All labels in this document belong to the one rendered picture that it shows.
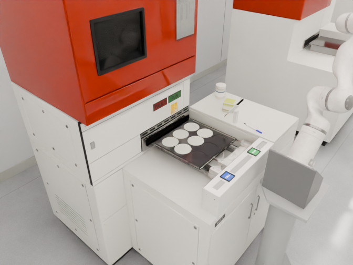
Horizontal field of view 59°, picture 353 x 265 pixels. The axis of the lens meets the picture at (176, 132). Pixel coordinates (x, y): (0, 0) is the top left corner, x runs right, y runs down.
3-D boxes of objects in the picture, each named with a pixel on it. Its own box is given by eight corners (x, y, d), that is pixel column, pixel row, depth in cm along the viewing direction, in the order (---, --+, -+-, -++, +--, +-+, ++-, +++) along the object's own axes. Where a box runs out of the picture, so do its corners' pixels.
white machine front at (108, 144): (90, 184, 169) (77, 122, 147) (186, 123, 220) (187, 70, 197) (94, 187, 167) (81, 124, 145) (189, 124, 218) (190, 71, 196)
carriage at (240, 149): (207, 177, 169) (208, 173, 168) (242, 146, 192) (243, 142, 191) (220, 183, 165) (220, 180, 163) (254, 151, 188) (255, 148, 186)
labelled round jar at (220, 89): (213, 97, 222) (214, 84, 216) (218, 93, 226) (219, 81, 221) (221, 100, 218) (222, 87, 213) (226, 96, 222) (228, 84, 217)
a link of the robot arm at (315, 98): (317, 128, 149) (341, 84, 149) (288, 120, 165) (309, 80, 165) (330, 138, 155) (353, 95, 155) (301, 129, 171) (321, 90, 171)
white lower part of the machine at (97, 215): (54, 220, 252) (28, 138, 206) (131, 169, 303) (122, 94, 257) (111, 274, 214) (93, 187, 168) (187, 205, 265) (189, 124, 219)
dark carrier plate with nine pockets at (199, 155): (154, 143, 188) (154, 142, 188) (189, 120, 210) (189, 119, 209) (199, 167, 169) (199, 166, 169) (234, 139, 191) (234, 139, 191)
